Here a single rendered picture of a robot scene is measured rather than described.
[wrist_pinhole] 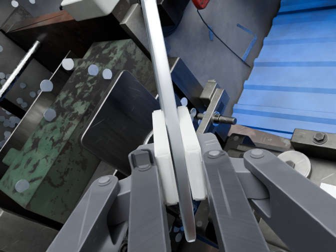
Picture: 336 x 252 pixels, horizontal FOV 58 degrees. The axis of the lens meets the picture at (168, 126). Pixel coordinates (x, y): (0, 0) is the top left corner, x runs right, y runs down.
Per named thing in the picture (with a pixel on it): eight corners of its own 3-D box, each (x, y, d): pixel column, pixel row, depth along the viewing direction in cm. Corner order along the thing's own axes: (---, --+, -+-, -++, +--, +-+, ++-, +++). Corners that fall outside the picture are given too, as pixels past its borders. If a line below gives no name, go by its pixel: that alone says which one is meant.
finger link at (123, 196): (165, 216, 14) (100, 228, 14) (160, 163, 18) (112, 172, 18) (159, 188, 13) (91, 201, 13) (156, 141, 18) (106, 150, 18)
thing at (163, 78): (115, -139, 25) (125, -141, 25) (152, 67, 51) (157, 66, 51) (185, 223, 13) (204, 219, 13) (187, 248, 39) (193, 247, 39)
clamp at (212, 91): (180, 136, 71) (216, 143, 64) (208, 79, 76) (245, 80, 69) (192, 148, 75) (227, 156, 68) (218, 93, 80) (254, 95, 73)
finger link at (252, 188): (207, 179, 13) (276, 168, 13) (193, 134, 18) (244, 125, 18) (211, 208, 14) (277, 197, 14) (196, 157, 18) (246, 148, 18)
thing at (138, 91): (38, 130, 52) (80, 144, 43) (81, 66, 56) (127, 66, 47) (128, 186, 69) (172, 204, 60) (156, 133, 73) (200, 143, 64)
